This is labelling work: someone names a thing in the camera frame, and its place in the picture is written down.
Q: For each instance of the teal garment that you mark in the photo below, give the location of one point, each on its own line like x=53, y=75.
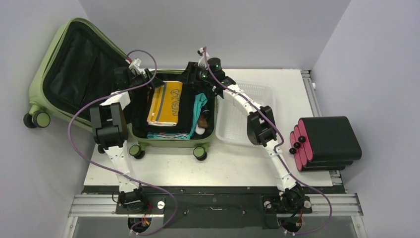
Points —
x=200, y=101

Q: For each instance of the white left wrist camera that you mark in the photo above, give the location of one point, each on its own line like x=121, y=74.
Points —
x=135, y=65

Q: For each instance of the green hard-shell suitcase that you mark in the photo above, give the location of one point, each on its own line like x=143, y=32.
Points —
x=78, y=68

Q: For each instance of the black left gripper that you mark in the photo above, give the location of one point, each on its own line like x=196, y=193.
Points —
x=155, y=82

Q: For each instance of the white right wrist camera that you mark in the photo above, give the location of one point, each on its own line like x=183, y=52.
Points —
x=201, y=53

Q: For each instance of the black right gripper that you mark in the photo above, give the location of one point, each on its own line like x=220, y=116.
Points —
x=190, y=73

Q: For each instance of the white brown cosmetic palette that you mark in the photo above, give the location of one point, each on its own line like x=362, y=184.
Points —
x=202, y=124

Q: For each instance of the black and pink storage organizer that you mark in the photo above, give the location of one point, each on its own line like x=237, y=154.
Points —
x=324, y=144

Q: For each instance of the white perforated plastic basket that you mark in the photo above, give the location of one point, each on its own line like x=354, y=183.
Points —
x=231, y=124

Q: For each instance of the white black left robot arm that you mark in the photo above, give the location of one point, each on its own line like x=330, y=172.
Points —
x=111, y=133

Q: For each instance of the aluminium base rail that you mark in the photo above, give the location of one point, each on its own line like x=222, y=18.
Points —
x=341, y=205

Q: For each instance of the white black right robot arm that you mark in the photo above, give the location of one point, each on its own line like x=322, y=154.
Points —
x=261, y=128

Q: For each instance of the yellow folded hello towel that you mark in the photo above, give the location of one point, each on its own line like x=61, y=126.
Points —
x=165, y=105

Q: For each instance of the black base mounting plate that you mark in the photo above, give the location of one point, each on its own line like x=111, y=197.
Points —
x=204, y=207

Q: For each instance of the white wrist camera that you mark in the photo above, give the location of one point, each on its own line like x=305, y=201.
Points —
x=201, y=53
x=135, y=65

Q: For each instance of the black folded garment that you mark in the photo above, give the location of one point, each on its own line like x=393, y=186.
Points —
x=140, y=126

